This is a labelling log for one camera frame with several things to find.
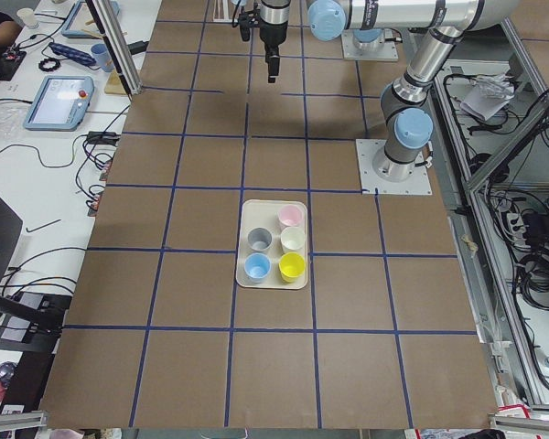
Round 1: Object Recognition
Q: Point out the aluminium frame post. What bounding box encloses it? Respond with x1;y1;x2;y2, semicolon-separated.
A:
86;0;143;98

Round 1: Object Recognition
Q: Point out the blue cup on tray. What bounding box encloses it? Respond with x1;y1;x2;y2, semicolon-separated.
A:
243;252;271;284

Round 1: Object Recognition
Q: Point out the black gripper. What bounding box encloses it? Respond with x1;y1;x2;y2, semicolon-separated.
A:
260;0;287;83

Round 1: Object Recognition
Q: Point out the crumpled white paper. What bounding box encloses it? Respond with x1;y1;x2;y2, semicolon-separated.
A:
460;74;515;122

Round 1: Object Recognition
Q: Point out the white cup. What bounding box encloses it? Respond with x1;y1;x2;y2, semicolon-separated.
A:
280;227;307;253

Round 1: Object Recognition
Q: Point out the teach pendant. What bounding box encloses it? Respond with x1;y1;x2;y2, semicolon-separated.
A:
23;75;94;131
61;1;100;38

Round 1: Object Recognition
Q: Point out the black ring part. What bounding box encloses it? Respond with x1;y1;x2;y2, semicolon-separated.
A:
38;57;61;73

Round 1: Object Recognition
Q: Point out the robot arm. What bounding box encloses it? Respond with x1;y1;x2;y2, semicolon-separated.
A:
307;0;518;182
352;28;395;52

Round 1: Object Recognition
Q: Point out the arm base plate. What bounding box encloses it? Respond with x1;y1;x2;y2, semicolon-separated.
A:
356;139;433;196
341;29;399;62

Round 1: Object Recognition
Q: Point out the grey cup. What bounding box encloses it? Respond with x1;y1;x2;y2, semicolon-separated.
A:
247;228;273;253

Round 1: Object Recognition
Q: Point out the blue mug on desk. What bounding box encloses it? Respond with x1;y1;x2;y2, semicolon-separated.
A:
91;43;113;73

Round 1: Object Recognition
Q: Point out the wooden stand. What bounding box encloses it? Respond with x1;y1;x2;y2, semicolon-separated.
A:
104;70;132;96

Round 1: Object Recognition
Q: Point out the pink cup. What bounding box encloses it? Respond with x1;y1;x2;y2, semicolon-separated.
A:
277;204;304;230

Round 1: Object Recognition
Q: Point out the near teach pendant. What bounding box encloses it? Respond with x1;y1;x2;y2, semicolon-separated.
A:
23;75;94;131

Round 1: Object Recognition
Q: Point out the yellow cup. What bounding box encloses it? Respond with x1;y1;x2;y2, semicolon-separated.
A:
278;252;306;284

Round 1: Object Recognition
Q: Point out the paper cup on desk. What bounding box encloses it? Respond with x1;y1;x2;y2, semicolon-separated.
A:
16;7;38;29

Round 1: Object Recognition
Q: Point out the person forearm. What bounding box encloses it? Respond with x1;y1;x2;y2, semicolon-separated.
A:
0;21;22;48

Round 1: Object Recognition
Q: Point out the far teach pendant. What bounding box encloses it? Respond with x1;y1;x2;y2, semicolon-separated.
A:
61;1;100;38

